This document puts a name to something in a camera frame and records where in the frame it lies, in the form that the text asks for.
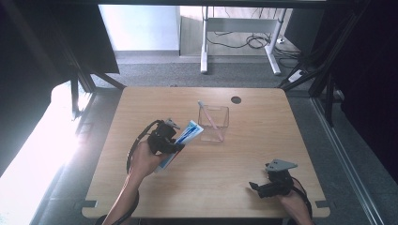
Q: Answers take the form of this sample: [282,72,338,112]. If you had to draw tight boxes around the white power strip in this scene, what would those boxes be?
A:
[287,68,306,83]

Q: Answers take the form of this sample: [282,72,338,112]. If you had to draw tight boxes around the black floor cables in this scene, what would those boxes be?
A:
[206,30,302,61]

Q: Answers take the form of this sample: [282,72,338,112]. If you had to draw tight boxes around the blue and white toothpaste tube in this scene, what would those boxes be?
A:
[154,119,205,173]

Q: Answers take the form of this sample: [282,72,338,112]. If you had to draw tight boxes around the person's right hand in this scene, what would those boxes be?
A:
[277,188,312,219]

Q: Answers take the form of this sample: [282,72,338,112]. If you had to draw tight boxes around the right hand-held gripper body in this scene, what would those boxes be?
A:
[264,158,299,199]

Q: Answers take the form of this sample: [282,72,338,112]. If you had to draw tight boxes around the white metal desk frame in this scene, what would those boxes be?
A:
[200,6,287,76]

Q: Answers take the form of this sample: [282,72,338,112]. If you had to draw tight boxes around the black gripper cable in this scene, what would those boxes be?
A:
[290,175,314,218]
[95,119,164,225]

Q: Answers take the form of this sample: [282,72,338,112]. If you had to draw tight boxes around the person's left hand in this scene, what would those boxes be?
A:
[129,140,171,180]

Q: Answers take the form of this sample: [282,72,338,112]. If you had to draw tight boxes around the pink toothbrush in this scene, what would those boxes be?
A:
[197,99,224,143]

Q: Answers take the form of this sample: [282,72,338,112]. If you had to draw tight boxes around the black metal frame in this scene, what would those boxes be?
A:
[276,0,374,128]
[53,31,127,122]

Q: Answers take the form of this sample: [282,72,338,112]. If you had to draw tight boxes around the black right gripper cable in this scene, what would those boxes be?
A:
[290,175,314,218]

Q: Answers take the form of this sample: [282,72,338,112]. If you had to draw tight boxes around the dark curtain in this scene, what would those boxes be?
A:
[284,0,398,184]
[0,0,120,177]

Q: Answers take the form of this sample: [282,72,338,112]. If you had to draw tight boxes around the metal floor rail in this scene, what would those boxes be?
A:
[311,97,387,225]

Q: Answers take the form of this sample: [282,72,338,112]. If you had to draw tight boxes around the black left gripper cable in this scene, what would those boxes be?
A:
[95,119,164,225]

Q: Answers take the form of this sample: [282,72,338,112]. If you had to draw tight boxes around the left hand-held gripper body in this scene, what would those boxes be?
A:
[146,117,182,156]

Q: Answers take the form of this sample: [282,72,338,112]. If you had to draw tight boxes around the clear plastic square cup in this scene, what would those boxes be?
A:
[197,104,230,143]

